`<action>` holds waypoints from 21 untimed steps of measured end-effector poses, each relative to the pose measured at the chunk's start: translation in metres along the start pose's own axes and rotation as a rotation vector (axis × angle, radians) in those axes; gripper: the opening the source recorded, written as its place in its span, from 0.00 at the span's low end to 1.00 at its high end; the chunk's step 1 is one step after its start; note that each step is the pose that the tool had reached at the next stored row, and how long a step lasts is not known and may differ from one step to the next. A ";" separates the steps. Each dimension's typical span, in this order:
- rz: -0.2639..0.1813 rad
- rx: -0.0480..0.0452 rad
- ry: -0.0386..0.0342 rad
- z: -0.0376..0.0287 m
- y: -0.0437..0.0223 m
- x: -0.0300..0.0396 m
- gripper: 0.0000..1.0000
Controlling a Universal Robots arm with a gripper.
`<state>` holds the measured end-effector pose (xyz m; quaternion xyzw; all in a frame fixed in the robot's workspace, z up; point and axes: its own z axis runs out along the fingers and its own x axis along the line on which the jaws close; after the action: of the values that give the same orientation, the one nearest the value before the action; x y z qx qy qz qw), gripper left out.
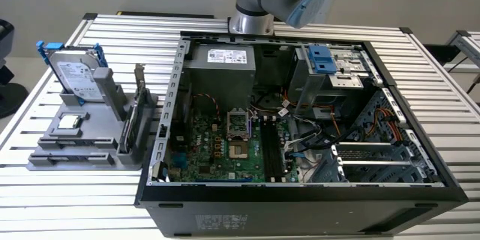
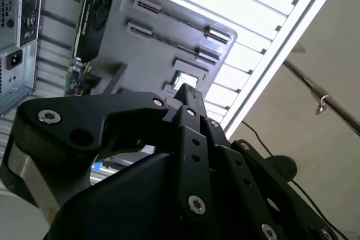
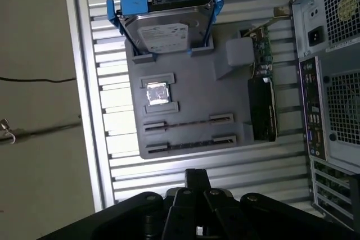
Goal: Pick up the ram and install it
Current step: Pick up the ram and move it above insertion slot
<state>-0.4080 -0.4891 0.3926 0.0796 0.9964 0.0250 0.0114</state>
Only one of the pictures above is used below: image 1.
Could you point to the black RAM slot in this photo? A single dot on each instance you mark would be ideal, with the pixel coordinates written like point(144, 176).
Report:
point(274, 150)
point(278, 150)
point(265, 150)
point(270, 150)

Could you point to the black round floor object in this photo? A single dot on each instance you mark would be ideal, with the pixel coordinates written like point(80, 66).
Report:
point(12, 102)

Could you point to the hard disk in blue carrier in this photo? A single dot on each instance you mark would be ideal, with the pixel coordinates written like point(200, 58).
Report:
point(74, 74)

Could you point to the silver CPU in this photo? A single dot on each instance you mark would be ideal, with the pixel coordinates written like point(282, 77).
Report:
point(68, 122)

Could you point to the grey parts rack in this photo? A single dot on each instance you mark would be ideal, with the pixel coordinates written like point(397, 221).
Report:
point(97, 127)

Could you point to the green graphics card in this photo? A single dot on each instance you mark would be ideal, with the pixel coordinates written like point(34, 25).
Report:
point(129, 136)

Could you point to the grey power supply unit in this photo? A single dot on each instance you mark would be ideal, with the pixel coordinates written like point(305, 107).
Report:
point(221, 85)

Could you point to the green motherboard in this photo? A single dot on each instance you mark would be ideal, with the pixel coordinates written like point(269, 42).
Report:
point(209, 161)

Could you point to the black square chip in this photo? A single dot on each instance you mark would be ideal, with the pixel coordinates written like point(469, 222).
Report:
point(204, 169)

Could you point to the thin metal locking lever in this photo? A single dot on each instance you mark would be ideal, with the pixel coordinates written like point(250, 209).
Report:
point(250, 124)

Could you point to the CPU socket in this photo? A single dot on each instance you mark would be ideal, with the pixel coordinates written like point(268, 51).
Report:
point(238, 150)

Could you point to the blue expansion slot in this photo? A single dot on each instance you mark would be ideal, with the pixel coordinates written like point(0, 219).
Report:
point(224, 180)

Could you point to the white case label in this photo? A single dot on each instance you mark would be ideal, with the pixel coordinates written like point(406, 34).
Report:
point(221, 222)

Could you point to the blue SATA plug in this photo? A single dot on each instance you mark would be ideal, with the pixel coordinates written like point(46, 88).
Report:
point(296, 154)

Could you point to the blue drive bay latch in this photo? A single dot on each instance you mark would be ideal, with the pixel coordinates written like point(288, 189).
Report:
point(320, 65)

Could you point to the tall grey drive cage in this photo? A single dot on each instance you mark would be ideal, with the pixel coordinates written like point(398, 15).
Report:
point(337, 82)

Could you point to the black PC case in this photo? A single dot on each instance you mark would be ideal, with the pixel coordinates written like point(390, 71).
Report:
point(300, 217)

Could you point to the low silver disk bay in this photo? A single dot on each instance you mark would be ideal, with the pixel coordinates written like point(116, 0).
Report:
point(374, 163)

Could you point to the metal slat side table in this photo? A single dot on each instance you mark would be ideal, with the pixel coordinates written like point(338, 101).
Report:
point(468, 43)

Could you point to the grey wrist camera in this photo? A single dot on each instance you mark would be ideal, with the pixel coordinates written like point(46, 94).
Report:
point(2, 51)

